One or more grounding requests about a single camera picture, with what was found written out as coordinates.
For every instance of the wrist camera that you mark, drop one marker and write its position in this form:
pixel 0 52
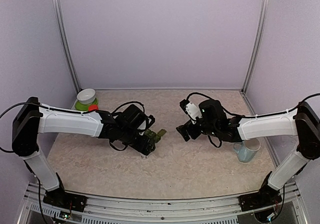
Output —
pixel 148 122
pixel 191 110

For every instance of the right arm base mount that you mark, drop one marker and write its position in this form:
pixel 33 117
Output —
pixel 265 196

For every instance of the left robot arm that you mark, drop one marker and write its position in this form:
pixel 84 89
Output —
pixel 35 118

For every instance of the red pill bottle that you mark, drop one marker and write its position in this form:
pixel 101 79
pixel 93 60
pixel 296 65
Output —
pixel 93 107

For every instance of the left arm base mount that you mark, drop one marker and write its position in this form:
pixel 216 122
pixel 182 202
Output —
pixel 63 199

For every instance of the front aluminium rail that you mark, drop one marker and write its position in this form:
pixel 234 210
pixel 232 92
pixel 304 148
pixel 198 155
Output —
pixel 104 209

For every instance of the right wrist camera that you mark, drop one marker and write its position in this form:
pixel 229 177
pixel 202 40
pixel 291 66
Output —
pixel 191 110

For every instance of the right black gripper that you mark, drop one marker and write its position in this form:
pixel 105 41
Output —
pixel 182 130

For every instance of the green weekly pill organizer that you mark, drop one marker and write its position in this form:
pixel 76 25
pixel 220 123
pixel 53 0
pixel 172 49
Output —
pixel 156 135

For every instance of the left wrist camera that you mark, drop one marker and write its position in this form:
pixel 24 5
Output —
pixel 148 122

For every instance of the right aluminium frame post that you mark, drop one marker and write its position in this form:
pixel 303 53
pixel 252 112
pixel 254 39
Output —
pixel 256 46

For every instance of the left aluminium frame post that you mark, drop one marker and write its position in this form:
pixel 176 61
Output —
pixel 65 45

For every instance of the white bowl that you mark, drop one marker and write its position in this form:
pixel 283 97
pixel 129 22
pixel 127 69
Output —
pixel 86 96

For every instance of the aluminium frame post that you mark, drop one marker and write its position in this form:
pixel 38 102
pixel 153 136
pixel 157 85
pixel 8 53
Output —
pixel 65 45
pixel 256 46

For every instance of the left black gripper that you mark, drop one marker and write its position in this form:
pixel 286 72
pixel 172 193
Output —
pixel 140 147

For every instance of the green plate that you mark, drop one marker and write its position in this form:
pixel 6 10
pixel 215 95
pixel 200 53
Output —
pixel 84 107

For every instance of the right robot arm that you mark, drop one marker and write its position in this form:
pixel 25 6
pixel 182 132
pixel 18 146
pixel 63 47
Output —
pixel 301 122

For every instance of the light blue mug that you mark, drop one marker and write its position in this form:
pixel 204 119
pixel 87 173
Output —
pixel 247 149

